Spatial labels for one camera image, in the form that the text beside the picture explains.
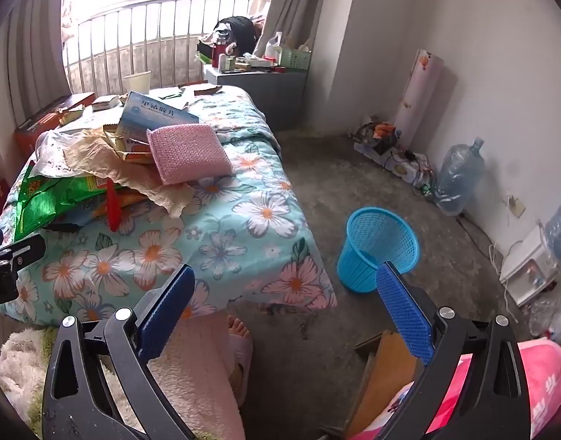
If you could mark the person's foot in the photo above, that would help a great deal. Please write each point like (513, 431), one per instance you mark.
(238, 327)

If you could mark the orange black tool bag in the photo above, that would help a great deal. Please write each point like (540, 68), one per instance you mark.
(380, 136)

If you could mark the white green fuzzy rug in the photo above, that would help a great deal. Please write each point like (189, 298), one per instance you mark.
(19, 353)

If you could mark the green chip bag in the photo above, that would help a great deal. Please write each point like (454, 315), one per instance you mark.
(46, 197)

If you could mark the metal window railing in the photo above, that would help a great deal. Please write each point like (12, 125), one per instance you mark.
(124, 46)

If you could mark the white water dispenser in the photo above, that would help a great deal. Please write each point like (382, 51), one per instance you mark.
(523, 261)

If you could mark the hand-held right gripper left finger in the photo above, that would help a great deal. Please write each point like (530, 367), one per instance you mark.
(168, 316)

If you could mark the floral print blanket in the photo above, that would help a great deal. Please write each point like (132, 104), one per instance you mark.
(244, 220)

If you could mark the green plastic basket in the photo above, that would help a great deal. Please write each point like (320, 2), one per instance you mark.
(295, 58)

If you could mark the crumpled beige paper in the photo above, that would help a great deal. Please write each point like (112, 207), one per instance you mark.
(92, 151)

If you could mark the grey cabinet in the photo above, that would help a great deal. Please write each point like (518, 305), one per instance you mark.
(262, 96)

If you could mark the red cardboard box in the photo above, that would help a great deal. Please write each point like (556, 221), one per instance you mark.
(42, 119)

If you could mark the blue plastic wastebasket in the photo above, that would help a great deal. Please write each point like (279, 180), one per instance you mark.
(367, 247)

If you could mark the empty clear water jug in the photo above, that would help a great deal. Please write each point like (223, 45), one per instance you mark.
(459, 174)

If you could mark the wall socket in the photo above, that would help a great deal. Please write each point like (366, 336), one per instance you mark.
(518, 208)

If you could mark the pink blanket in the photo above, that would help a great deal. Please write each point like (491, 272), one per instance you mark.
(541, 376)

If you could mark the yellow green packet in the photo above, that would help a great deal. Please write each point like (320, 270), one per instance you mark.
(72, 114)

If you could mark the crumpled clear plastic bag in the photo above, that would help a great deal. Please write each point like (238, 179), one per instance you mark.
(544, 314)

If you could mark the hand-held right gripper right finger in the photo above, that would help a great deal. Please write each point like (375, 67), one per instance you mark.
(404, 311)

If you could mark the grey curtain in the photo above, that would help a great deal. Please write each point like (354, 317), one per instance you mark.
(299, 4)
(37, 32)

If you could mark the white paper cup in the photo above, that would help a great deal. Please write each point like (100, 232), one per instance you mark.
(138, 83)

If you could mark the white blue medicine box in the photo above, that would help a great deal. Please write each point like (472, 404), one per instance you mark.
(147, 112)

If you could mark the red thermos bottle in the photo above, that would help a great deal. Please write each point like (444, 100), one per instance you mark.
(216, 55)

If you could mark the small cardboard box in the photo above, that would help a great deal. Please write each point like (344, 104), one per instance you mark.
(105, 102)

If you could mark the wooden board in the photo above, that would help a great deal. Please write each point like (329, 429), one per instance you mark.
(386, 366)

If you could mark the orange snack packet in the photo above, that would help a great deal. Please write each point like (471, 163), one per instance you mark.
(136, 156)

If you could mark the white printed roll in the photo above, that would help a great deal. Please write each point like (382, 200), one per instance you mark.
(418, 96)

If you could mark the person's pink fleece leg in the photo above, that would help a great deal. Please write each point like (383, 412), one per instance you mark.
(193, 376)

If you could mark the pink knitted cloth pad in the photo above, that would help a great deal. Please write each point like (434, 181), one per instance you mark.
(189, 151)

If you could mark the white plastic jug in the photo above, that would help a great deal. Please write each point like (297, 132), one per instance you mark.
(273, 46)

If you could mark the red plastic wrapper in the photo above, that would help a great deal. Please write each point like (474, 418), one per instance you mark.
(113, 206)

